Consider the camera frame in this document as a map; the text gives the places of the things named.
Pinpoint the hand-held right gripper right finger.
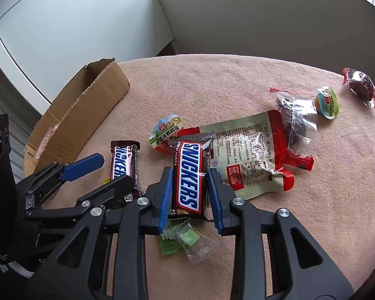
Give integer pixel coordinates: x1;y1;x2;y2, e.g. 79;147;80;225
206;168;355;300

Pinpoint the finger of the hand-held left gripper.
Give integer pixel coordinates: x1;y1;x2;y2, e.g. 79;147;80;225
25;175;136;220
15;152;106;201

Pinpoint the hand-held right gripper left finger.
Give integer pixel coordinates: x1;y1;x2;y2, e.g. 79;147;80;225
19;166;176;300

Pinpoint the large brown chocolate bar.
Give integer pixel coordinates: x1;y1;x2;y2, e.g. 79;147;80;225
168;132;216;221

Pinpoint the small brown chocolate bar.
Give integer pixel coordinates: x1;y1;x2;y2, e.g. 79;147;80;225
108;140;144;210

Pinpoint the beige red snack pouch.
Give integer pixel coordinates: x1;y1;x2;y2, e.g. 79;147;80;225
178;109;296;201

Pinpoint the cardboard box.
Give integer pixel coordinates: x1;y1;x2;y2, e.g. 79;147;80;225
23;58;131;176

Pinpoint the clear red-edged dark snack packet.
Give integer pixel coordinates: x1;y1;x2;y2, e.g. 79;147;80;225
269;87;319;146

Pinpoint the clear green candy wrapper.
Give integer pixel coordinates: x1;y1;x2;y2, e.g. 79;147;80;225
159;219;213;263

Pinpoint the blue green egg snack packet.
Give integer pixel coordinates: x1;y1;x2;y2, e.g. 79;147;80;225
148;114;184;154

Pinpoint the white ribbed panel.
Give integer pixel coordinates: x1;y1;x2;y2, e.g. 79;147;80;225
0;81;41;176

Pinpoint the red snack wrapper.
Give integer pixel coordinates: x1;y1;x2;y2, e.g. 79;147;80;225
283;148;315;172

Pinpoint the white cabinet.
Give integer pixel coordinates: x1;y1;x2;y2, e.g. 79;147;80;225
0;0;176;116

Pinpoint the small green blue snack packet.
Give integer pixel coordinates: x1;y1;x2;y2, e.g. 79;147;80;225
314;86;341;120

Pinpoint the red clear dark snack packet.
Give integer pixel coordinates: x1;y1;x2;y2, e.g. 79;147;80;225
341;67;375;110

